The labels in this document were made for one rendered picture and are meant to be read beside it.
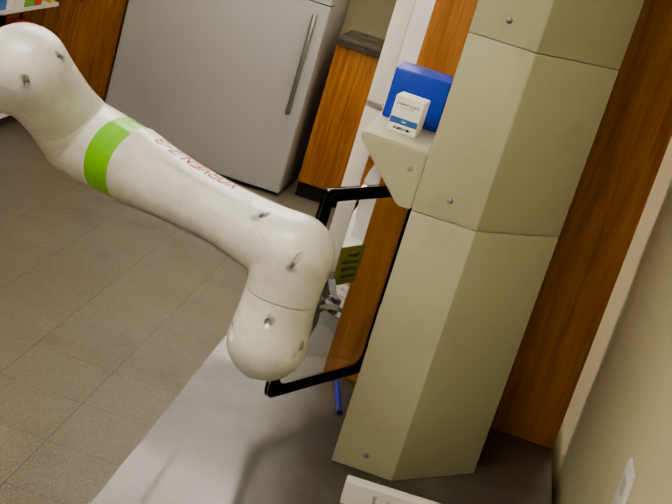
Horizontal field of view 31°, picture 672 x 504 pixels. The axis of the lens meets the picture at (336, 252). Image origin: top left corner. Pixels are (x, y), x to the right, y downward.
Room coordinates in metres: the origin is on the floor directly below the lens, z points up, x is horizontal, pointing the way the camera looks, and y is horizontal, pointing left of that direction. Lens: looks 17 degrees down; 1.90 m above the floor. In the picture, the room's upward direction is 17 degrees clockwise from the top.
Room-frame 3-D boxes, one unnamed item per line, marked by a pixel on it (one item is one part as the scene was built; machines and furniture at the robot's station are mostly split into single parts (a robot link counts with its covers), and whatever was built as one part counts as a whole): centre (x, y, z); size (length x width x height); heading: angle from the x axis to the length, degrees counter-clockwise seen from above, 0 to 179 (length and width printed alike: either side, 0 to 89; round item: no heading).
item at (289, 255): (1.61, 0.16, 1.40); 0.36 x 0.11 x 0.11; 58
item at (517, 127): (2.07, -0.24, 1.33); 0.32 x 0.25 x 0.77; 175
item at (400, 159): (2.09, -0.05, 1.46); 0.32 x 0.11 x 0.10; 175
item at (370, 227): (2.11, -0.03, 1.19); 0.30 x 0.01 x 0.40; 148
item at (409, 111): (2.04, -0.05, 1.54); 0.05 x 0.05 x 0.06; 79
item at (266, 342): (1.56, 0.05, 1.28); 0.14 x 0.11 x 0.13; 174
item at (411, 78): (2.16, -0.06, 1.56); 0.10 x 0.10 x 0.09; 85
